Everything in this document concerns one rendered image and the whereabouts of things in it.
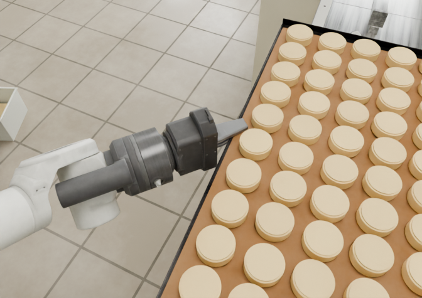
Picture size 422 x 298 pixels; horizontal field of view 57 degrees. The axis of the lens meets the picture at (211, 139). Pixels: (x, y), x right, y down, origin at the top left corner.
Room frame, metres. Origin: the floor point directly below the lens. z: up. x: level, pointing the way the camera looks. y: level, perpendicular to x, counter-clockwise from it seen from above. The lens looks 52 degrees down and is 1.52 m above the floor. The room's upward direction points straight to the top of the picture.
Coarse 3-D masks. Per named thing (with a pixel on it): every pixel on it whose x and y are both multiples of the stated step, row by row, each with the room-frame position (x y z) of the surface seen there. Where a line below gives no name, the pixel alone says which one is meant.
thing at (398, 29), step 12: (336, 12) 1.00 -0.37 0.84; (348, 12) 1.00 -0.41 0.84; (360, 12) 1.00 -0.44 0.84; (336, 24) 0.94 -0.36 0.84; (348, 24) 0.94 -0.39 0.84; (360, 24) 0.94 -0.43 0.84; (384, 24) 0.94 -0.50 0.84; (396, 24) 0.94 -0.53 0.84; (408, 24) 0.94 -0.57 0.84; (420, 24) 0.94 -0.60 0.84; (372, 36) 0.89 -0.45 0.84; (384, 36) 0.89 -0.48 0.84; (396, 36) 0.89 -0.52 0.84; (408, 36) 0.89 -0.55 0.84; (420, 36) 0.89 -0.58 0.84; (420, 48) 0.84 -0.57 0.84
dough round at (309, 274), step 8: (304, 264) 0.17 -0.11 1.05; (312, 264) 0.17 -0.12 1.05; (320, 264) 0.17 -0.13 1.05; (296, 272) 0.16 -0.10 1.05; (304, 272) 0.16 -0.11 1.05; (312, 272) 0.16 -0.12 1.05; (320, 272) 0.16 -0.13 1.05; (328, 272) 0.16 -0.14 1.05; (296, 280) 0.15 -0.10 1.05; (304, 280) 0.15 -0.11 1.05; (312, 280) 0.15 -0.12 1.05; (320, 280) 0.15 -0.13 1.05; (328, 280) 0.15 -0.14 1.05; (296, 288) 0.14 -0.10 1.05; (304, 288) 0.14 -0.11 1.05; (312, 288) 0.14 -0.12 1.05; (320, 288) 0.14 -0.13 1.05; (328, 288) 0.14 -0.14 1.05; (296, 296) 0.13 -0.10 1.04; (304, 296) 0.13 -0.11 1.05; (312, 296) 0.13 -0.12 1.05; (320, 296) 0.13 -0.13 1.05; (328, 296) 0.13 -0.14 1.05
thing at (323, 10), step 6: (324, 0) 0.97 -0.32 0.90; (330, 0) 0.97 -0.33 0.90; (324, 6) 0.94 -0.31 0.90; (330, 6) 0.95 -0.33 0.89; (318, 12) 0.91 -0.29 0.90; (324, 12) 0.91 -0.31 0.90; (318, 18) 0.89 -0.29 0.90; (324, 18) 0.89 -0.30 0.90; (318, 24) 0.86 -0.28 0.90; (324, 24) 0.90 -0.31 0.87
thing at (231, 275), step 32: (384, 64) 0.55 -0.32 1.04; (416, 64) 0.55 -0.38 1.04; (256, 96) 0.47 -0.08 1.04; (416, 96) 0.47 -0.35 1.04; (224, 160) 0.33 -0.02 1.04; (320, 160) 0.33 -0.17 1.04; (352, 160) 0.33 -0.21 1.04; (256, 192) 0.28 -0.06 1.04; (352, 192) 0.28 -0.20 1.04; (352, 224) 0.23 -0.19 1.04; (192, 256) 0.18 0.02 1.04; (288, 256) 0.18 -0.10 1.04; (224, 288) 0.14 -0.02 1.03; (288, 288) 0.14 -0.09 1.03; (384, 288) 0.14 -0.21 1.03
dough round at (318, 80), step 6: (312, 72) 0.51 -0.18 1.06; (318, 72) 0.51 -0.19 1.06; (324, 72) 0.51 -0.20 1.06; (306, 78) 0.49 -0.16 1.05; (312, 78) 0.49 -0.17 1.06; (318, 78) 0.49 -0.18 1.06; (324, 78) 0.49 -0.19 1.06; (330, 78) 0.49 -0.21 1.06; (306, 84) 0.48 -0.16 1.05; (312, 84) 0.48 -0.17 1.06; (318, 84) 0.48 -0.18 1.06; (324, 84) 0.48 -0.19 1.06; (330, 84) 0.48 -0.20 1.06; (306, 90) 0.48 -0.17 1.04; (312, 90) 0.47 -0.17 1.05; (318, 90) 0.47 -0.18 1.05; (324, 90) 0.47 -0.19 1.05; (330, 90) 0.47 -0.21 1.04
